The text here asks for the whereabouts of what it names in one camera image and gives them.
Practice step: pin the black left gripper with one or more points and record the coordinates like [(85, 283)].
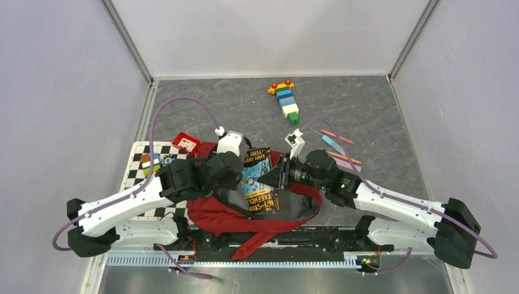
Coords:
[(231, 185)]

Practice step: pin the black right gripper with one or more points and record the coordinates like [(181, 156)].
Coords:
[(280, 176)]

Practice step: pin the blue treehouse comic book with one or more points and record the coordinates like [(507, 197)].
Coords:
[(261, 198)]

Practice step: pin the red student backpack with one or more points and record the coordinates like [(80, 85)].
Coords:
[(227, 212)]

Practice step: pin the light blue chalk stick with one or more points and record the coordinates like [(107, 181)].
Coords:
[(333, 144)]

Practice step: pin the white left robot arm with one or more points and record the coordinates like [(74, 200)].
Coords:
[(99, 226)]

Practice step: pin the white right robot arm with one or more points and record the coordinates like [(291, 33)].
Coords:
[(449, 230)]

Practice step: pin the colourful toy block train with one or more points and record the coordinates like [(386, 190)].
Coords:
[(152, 162)]

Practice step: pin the pink chalk stick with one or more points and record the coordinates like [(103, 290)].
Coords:
[(346, 164)]

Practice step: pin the colourful toy block tower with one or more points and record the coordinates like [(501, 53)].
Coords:
[(283, 93)]

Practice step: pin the black and white chessboard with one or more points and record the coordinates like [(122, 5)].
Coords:
[(137, 171)]

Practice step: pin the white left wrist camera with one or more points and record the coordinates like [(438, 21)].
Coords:
[(229, 141)]

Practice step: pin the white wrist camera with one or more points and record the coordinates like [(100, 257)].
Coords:
[(229, 141), (296, 142)]

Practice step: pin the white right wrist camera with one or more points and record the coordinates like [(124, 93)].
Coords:
[(296, 142)]

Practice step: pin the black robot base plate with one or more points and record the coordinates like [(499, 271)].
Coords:
[(302, 244)]

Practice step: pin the aluminium toothed rail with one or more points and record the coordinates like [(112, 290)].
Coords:
[(161, 259)]

